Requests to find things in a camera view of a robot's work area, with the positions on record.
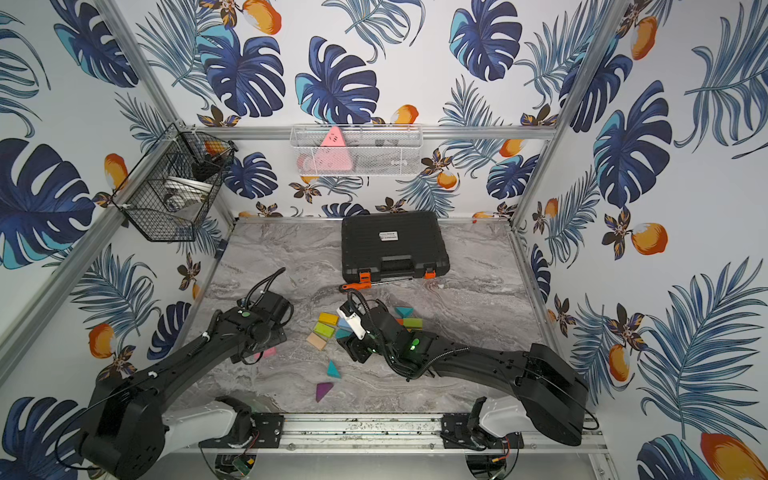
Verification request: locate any natural wood slanted block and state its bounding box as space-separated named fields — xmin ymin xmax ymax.
xmin=307 ymin=333 xmax=328 ymax=351

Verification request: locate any yellow square block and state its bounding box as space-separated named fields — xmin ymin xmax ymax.
xmin=318 ymin=312 xmax=339 ymax=327

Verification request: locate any lime green rectangular block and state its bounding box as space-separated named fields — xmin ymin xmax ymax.
xmin=402 ymin=317 xmax=424 ymax=329

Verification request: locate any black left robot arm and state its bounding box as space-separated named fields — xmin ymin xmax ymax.
xmin=75 ymin=292 xmax=294 ymax=479

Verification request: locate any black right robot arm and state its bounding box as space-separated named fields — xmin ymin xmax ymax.
xmin=337 ymin=292 xmax=589 ymax=446

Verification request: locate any teal small triangle block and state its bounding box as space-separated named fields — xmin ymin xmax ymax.
xmin=327 ymin=361 xmax=342 ymax=379

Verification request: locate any purple triangle block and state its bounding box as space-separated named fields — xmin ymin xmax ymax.
xmin=315 ymin=382 xmax=334 ymax=403

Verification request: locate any black plastic tool case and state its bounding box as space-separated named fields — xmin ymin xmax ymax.
xmin=341 ymin=211 xmax=450 ymax=284

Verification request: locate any pink triangle card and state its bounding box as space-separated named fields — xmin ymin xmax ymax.
xmin=305 ymin=126 xmax=354 ymax=173

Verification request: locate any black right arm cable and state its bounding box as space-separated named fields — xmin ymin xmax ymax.
xmin=346 ymin=290 xmax=385 ymax=325

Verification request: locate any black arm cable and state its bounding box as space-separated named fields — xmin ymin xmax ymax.
xmin=242 ymin=266 xmax=288 ymax=307
xmin=346 ymin=290 xmax=385 ymax=325

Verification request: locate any orange handled screwdriver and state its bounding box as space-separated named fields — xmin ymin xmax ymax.
xmin=338 ymin=279 xmax=410 ymax=294

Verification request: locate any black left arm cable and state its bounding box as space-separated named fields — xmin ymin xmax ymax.
xmin=242 ymin=266 xmax=288 ymax=307

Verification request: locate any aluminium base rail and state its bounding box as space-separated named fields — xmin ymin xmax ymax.
xmin=203 ymin=413 xmax=608 ymax=455

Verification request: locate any black corner bracket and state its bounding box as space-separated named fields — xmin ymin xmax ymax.
xmin=214 ymin=239 xmax=228 ymax=259

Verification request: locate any black wire basket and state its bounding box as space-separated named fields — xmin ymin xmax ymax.
xmin=110 ymin=124 xmax=238 ymax=243

